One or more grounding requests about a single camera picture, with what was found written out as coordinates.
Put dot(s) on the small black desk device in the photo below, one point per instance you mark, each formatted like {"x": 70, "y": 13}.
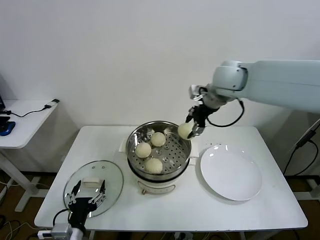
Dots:
{"x": 3, "y": 120}

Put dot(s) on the perforated steel steamer basket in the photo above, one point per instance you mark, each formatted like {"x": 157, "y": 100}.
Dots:
{"x": 175, "y": 155}

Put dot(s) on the round glass pot lid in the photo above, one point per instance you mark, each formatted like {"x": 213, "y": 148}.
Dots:
{"x": 112, "y": 175}

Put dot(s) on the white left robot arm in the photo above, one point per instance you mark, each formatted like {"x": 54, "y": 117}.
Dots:
{"x": 77, "y": 233}

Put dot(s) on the blue desk gadget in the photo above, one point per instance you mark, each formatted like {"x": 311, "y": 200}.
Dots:
{"x": 7, "y": 128}

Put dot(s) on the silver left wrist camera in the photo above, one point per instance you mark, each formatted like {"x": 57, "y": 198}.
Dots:
{"x": 60, "y": 231}

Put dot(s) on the white electric cooker pot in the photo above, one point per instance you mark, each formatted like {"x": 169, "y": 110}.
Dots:
{"x": 160, "y": 186}

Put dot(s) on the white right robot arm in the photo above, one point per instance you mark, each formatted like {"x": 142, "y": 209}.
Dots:
{"x": 275, "y": 80}

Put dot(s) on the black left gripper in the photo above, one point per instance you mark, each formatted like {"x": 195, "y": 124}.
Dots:
{"x": 80, "y": 207}

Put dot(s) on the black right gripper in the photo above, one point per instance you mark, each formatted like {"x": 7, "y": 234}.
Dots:
{"x": 201, "y": 113}

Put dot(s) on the dark laptop screen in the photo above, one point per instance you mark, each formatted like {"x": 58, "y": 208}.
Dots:
{"x": 2, "y": 95}

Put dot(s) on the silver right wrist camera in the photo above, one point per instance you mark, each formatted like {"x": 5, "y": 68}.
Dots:
{"x": 195, "y": 91}

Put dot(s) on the white side desk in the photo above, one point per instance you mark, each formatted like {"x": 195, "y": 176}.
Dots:
{"x": 27, "y": 125}

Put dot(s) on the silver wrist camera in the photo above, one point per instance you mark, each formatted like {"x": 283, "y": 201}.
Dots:
{"x": 60, "y": 231}
{"x": 195, "y": 91}

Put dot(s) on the white round plate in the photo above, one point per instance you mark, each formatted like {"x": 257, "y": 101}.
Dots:
{"x": 230, "y": 172}

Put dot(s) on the white steamed baozi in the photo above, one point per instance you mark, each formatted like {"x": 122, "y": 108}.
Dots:
{"x": 157, "y": 139}
{"x": 153, "y": 165}
{"x": 143, "y": 150}
{"x": 184, "y": 130}

